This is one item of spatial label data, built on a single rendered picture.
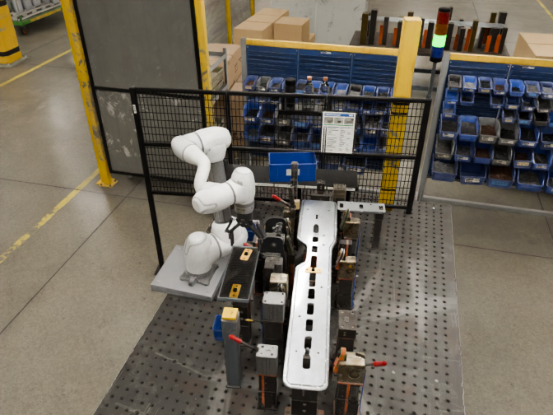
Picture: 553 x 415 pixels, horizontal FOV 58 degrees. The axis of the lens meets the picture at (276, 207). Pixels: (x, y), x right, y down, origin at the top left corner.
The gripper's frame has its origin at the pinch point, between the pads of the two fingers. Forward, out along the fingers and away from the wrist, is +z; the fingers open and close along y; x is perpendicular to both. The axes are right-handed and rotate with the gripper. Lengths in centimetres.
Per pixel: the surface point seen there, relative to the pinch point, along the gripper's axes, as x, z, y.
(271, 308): -23.3, 14.2, 19.2
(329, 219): 63, 22, 30
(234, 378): -41, 46, 6
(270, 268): 0.7, 12.6, 11.9
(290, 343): -34, 22, 31
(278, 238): 13.9, 3.6, 12.4
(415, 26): 127, -75, 63
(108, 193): 188, 121, -213
